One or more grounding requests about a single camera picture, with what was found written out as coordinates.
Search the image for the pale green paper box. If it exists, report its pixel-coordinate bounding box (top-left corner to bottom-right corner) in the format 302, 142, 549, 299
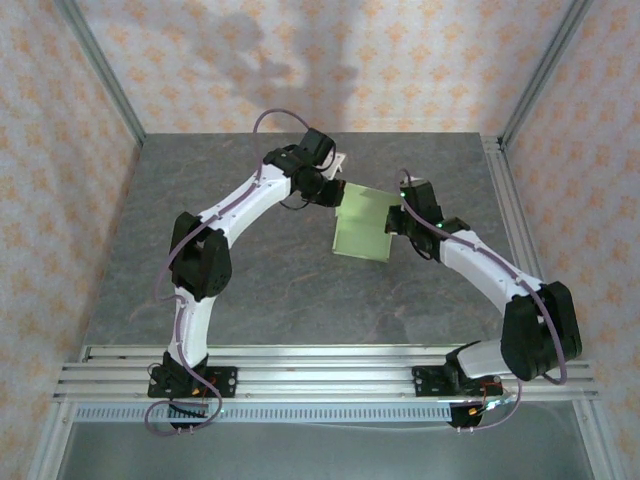
332, 183, 404, 263

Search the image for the aluminium side rail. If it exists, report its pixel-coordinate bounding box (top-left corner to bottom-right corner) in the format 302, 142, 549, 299
481, 134, 570, 362

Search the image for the grey metal shelf panel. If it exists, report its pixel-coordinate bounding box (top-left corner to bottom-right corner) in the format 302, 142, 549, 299
54, 419, 597, 480

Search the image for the aluminium frame post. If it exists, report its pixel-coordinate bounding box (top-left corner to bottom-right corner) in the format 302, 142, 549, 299
498, 0, 595, 147
54, 0, 147, 147

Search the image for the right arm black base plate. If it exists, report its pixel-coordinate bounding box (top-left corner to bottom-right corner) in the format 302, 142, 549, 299
413, 366, 503, 400

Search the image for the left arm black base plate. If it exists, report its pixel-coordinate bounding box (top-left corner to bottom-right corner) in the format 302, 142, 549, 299
148, 366, 238, 400

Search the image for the grey slotted cable duct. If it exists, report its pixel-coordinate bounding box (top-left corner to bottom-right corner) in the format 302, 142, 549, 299
74, 403, 454, 424

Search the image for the aluminium mounting rail beam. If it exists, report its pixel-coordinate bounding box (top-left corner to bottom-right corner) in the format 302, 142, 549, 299
52, 344, 600, 402

